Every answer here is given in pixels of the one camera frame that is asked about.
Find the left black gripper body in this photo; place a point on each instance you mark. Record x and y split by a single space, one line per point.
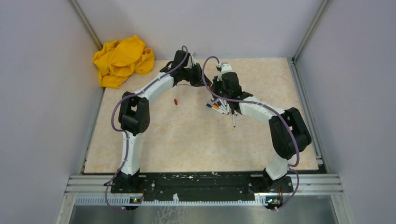
192 74

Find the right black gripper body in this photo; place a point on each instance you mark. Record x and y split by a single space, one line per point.
218 87

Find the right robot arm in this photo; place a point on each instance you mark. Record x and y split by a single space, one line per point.
288 131

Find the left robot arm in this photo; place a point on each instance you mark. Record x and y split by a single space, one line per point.
134 113

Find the blue cap marker far left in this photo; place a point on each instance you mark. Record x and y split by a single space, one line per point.
214 108

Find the yellow crumpled cloth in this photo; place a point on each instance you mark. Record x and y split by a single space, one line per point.
118 60

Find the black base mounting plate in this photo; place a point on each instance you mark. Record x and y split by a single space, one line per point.
203 186

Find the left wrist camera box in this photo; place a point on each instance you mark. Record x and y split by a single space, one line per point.
192 60

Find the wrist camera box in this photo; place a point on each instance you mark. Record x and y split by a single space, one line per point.
224 68
192 60

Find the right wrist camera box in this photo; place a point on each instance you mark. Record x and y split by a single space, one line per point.
224 68

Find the aluminium front rail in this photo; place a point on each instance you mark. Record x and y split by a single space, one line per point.
95 190

